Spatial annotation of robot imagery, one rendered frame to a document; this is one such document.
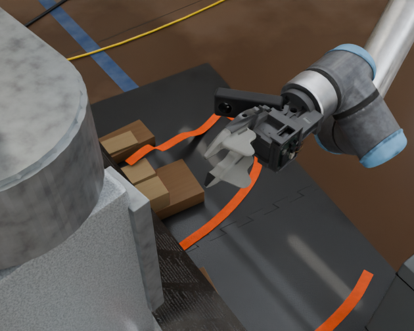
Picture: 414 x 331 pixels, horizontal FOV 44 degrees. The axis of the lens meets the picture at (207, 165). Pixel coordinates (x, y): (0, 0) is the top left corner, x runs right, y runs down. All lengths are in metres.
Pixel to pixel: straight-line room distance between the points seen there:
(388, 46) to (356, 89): 0.22
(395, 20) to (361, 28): 2.63
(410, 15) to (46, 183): 0.86
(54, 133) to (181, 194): 2.02
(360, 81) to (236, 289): 1.52
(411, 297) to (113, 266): 1.03
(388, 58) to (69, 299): 0.76
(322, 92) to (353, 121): 0.10
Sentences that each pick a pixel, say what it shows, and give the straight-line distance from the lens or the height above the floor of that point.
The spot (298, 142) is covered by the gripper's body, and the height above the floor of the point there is 1.47.
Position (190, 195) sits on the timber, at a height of 0.10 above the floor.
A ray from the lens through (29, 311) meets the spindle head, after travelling 0.65.
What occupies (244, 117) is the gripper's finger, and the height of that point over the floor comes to 1.52.
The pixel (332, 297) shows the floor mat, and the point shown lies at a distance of 2.34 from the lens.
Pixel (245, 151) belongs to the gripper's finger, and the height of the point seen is 1.51.
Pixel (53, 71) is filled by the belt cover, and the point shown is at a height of 1.74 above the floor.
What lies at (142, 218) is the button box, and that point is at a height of 1.54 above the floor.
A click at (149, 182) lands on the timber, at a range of 2.40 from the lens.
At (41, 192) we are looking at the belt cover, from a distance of 0.47.
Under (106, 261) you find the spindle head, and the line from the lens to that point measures 0.68.
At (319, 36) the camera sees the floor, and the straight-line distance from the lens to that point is 3.63.
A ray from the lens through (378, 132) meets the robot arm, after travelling 0.94.
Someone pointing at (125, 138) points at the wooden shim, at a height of 0.10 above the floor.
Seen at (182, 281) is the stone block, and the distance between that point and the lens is 1.51.
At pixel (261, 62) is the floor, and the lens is 3.35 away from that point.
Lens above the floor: 2.07
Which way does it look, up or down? 50 degrees down
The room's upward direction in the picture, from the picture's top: straight up
